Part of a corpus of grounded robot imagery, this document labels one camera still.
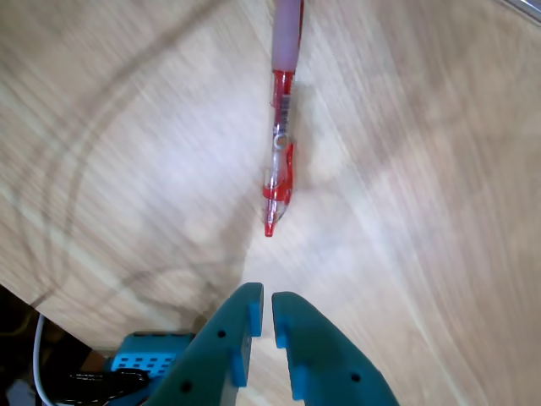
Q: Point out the blue perforated robot base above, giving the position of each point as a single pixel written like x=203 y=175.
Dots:
x=143 y=361

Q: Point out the black table clamp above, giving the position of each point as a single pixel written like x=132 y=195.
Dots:
x=101 y=378

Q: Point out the red retractable pen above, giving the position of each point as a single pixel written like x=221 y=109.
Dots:
x=285 y=38

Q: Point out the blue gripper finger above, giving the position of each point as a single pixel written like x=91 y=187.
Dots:
x=329 y=363
x=211 y=351

